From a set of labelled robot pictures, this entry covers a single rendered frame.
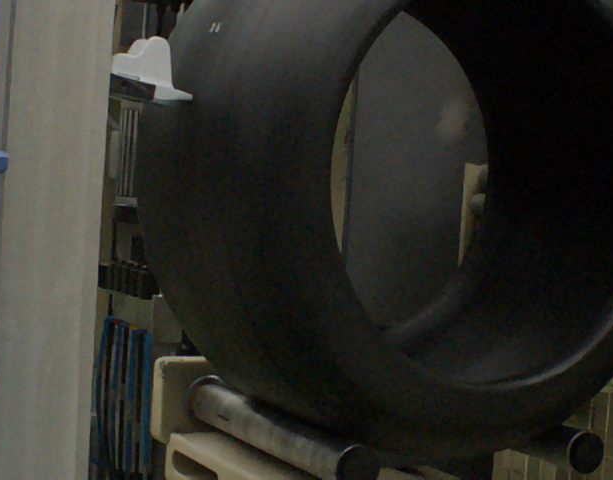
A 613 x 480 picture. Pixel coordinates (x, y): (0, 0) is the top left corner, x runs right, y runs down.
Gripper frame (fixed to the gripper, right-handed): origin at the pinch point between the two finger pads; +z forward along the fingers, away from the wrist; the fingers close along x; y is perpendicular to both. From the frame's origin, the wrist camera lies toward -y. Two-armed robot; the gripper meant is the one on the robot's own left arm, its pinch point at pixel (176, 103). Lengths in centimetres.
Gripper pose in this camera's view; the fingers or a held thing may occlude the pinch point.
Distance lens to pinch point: 121.5
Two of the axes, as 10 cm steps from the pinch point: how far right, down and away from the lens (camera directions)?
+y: 1.7, -9.8, 0.1
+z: 8.6, 1.5, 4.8
